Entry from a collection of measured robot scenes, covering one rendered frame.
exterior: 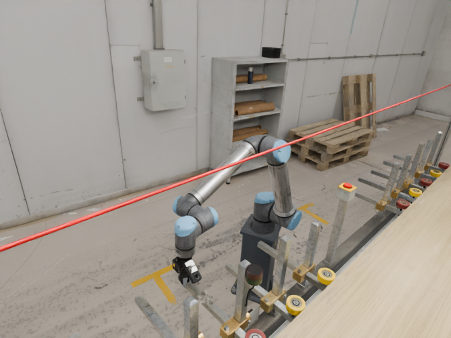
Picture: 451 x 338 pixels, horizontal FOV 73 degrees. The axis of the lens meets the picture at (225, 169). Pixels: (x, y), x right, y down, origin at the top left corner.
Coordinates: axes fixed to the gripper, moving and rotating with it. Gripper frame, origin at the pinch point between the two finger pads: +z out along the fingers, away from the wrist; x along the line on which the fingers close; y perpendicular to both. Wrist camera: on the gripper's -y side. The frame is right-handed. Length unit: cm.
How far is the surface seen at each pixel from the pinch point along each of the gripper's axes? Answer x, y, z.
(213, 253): -86, 77, 86
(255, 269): -5.0, -33.7, -35.4
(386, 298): -59, -66, -9
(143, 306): 25.9, -6.8, -13.8
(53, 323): 47, 93, 86
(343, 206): -79, -29, -29
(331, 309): -35, -53, -9
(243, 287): -2.9, -30.9, -25.2
